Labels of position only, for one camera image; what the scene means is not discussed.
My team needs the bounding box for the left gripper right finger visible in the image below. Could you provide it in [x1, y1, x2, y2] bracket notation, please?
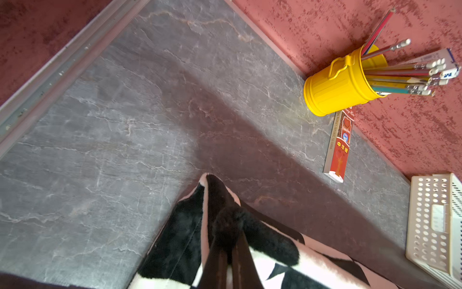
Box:
[231, 232, 263, 289]

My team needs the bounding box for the yellow pencil cup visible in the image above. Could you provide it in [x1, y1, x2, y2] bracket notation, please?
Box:
[303, 48, 388, 117]

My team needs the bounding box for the white perforated plastic basket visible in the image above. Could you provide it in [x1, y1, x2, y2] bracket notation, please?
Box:
[405, 173, 462, 289]

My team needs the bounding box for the black white checkered pillowcase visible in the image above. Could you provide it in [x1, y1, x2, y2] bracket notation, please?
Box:
[129, 173, 395, 289]

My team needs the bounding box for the bundle of pencils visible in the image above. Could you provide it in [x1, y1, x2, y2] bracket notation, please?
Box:
[360, 7, 462, 97]

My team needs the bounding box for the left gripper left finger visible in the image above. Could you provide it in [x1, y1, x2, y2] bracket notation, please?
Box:
[197, 233, 231, 289]

